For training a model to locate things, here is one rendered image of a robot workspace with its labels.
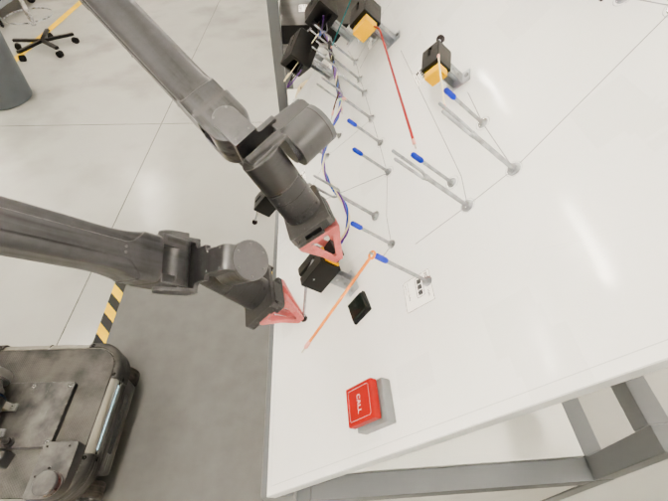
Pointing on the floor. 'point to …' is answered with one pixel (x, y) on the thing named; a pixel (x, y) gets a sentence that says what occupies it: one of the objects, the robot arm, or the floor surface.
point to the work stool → (41, 36)
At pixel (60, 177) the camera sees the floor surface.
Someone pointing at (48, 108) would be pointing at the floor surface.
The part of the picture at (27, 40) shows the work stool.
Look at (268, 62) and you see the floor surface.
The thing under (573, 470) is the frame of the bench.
